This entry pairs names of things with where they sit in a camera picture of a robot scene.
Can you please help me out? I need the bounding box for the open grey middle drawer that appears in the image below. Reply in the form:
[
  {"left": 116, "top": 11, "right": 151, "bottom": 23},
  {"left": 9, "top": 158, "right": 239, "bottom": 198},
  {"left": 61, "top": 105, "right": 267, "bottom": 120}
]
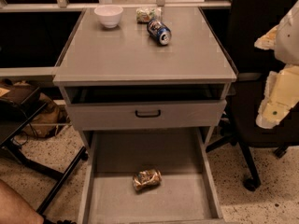
[{"left": 78, "top": 128, "right": 224, "bottom": 224}]

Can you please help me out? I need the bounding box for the blue soda can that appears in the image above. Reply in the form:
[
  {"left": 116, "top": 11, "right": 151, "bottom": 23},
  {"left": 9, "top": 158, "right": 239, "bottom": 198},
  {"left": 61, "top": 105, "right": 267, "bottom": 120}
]
[{"left": 147, "top": 19, "right": 172, "bottom": 46}]

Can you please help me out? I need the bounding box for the closed grey top drawer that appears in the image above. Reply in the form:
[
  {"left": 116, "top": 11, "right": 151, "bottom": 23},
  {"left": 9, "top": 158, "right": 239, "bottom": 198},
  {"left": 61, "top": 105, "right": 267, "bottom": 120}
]
[{"left": 66, "top": 100, "right": 226, "bottom": 131}]

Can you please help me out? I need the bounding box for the white bowl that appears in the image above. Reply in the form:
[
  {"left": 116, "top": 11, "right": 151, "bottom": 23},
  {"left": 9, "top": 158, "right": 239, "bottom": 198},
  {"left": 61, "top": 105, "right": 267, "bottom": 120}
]
[{"left": 94, "top": 5, "right": 123, "bottom": 28}]

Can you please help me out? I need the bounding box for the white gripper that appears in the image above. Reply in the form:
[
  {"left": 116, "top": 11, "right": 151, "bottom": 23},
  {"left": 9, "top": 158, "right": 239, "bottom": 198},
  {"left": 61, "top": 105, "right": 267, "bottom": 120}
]
[{"left": 254, "top": 26, "right": 299, "bottom": 129}]

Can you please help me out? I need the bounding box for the brown bag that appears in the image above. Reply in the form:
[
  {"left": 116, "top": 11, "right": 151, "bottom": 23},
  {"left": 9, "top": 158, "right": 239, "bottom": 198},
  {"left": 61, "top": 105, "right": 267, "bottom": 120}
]
[{"left": 9, "top": 82, "right": 66, "bottom": 138}]

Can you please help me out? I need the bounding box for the person's bare knee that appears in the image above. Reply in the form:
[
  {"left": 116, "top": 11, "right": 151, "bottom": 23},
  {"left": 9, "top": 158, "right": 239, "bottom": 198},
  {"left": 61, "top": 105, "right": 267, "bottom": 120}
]
[{"left": 0, "top": 180, "right": 44, "bottom": 224}]

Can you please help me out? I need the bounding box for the black office chair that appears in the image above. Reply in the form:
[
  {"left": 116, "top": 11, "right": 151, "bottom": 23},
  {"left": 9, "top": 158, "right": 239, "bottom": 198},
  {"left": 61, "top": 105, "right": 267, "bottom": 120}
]
[{"left": 202, "top": 0, "right": 299, "bottom": 191}]

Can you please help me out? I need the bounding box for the black drawer handle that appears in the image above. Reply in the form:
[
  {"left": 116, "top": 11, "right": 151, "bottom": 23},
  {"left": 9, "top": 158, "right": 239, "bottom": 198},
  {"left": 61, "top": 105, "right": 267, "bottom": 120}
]
[{"left": 135, "top": 109, "right": 162, "bottom": 119}]

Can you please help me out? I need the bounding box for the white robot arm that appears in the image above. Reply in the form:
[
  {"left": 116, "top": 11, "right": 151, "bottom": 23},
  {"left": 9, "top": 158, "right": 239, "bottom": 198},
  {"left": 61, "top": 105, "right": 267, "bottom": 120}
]
[{"left": 254, "top": 1, "right": 299, "bottom": 129}]

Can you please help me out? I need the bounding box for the grey drawer cabinet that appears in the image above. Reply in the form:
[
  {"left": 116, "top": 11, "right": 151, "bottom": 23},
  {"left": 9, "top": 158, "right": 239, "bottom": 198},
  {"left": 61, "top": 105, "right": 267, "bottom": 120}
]
[{"left": 51, "top": 6, "right": 238, "bottom": 224}]

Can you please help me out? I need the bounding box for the crushed orange can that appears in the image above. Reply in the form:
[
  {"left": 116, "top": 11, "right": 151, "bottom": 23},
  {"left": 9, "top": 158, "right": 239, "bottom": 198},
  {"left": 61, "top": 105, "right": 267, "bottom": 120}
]
[{"left": 133, "top": 169, "right": 162, "bottom": 191}]

